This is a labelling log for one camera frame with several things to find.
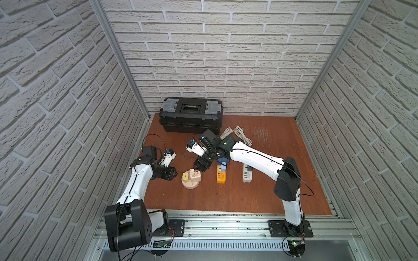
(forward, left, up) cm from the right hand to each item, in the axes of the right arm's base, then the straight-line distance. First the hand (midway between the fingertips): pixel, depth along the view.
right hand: (200, 161), depth 80 cm
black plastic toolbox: (+31, +8, +3) cm, 32 cm away
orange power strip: (-4, -11, -12) cm, 16 cm away
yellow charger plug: (-4, +8, -8) cm, 12 cm away
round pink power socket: (-7, +7, -12) cm, 15 cm away
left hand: (-1, +15, -6) cm, 17 cm away
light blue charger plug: (0, -12, -8) cm, 15 cm away
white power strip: (-4, -25, -12) cm, 28 cm away
